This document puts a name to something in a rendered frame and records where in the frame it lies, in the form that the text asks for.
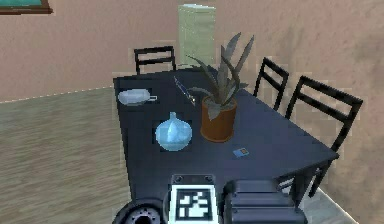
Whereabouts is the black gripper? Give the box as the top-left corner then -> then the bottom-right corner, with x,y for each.
112,199 -> 167,224

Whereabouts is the pale blue glass vase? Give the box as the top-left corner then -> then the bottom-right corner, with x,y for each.
154,111 -> 194,152

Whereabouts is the small blue card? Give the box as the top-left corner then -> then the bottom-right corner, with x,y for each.
232,147 -> 250,159

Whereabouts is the house plant in brown pot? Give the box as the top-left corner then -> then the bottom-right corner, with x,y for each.
185,31 -> 255,144

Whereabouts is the dark blue table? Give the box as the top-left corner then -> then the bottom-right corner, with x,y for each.
112,67 -> 340,209

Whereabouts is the black slatted chair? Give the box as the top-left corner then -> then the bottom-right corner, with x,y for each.
277,75 -> 364,199
252,56 -> 290,112
133,45 -> 177,76

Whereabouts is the framed picture with brown frame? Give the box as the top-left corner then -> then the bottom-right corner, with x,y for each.
0,0 -> 54,16

